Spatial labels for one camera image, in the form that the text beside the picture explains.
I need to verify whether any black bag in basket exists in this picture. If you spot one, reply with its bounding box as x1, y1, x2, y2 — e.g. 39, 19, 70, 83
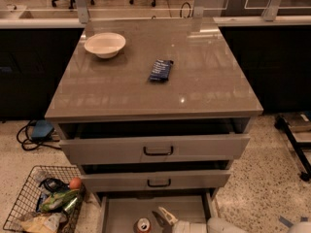
39, 178, 69, 193

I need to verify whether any blue snack packet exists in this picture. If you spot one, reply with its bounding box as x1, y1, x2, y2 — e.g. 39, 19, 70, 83
149, 59, 174, 82

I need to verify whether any green chip bag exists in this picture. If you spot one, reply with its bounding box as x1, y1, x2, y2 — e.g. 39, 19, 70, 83
39, 189, 79, 213

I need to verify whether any yellow snack bag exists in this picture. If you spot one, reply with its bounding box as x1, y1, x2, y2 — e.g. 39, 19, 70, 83
20, 213, 62, 233

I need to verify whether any top grey drawer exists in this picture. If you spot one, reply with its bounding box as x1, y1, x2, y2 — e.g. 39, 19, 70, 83
60, 134, 250, 165

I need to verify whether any black wire basket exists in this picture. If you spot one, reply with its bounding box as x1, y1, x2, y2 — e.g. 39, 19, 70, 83
3, 166, 86, 233

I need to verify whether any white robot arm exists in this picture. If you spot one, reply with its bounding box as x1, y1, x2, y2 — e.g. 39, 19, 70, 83
154, 207, 311, 233

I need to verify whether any red coke can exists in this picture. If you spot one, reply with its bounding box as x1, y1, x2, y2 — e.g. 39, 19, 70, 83
134, 217, 152, 233

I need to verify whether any white bowl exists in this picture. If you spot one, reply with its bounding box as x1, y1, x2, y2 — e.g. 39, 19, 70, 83
85, 33, 126, 59

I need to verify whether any green can in basket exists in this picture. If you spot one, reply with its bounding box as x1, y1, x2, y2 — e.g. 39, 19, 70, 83
63, 197, 78, 215

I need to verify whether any bottom grey drawer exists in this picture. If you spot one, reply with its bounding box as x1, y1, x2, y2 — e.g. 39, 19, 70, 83
97, 192, 217, 233

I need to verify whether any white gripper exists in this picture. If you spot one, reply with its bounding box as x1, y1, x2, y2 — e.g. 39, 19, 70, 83
158, 207, 207, 233

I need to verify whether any black floor cable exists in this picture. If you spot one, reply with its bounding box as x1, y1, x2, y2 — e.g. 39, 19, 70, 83
16, 119, 62, 151

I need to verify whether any middle grey drawer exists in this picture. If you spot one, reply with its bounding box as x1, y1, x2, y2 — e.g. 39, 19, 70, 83
81, 170, 230, 192

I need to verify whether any blue foot pedal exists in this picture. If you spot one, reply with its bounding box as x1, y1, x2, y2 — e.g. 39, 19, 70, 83
31, 120, 54, 141

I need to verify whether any orange fruit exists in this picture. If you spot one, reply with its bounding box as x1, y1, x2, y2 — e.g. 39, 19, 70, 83
69, 177, 82, 189

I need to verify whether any black rolling cart frame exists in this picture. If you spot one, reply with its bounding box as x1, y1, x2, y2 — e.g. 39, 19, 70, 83
274, 112, 311, 182

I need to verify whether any grey drawer cabinet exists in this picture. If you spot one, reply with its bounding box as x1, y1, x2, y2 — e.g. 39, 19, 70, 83
44, 17, 264, 233

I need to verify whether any grey drawer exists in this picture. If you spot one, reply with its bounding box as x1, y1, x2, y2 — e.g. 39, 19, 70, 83
60, 134, 250, 165
97, 192, 217, 233
81, 170, 230, 192

